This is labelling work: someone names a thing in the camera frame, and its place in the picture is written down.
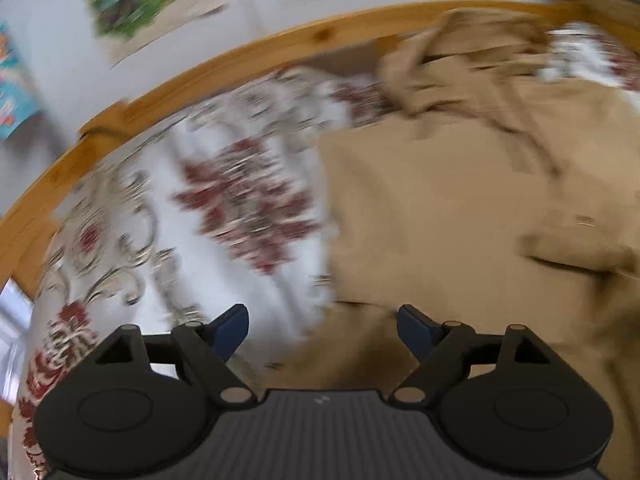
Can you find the white floral bedspread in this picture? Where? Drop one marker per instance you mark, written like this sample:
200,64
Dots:
150,255

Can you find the blue wall poster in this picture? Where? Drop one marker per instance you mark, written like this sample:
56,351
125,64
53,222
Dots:
12,90

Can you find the beige coat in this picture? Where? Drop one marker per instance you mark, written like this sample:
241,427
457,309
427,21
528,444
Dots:
440,195

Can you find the wooden bed frame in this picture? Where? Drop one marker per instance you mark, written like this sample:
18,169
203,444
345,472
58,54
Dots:
200,72

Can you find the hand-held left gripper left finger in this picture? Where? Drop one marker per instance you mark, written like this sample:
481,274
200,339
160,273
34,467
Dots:
234,327

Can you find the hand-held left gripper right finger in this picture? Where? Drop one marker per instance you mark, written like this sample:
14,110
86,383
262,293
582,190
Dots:
412,330

